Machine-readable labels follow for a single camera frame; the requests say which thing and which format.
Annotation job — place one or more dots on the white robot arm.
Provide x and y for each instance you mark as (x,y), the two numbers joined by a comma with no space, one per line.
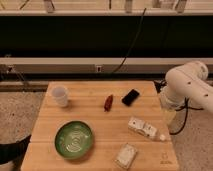
(187,81)

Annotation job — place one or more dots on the white wall outlet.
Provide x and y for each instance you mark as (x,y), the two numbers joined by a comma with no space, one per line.
(99,69)

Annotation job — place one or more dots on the green bowl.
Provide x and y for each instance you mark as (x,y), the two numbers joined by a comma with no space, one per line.
(74,140)

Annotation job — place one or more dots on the white plastic cup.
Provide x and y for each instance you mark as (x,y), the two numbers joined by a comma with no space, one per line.
(60,95)

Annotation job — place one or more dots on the black rectangular block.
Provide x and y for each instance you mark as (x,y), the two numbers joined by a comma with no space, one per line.
(130,97)

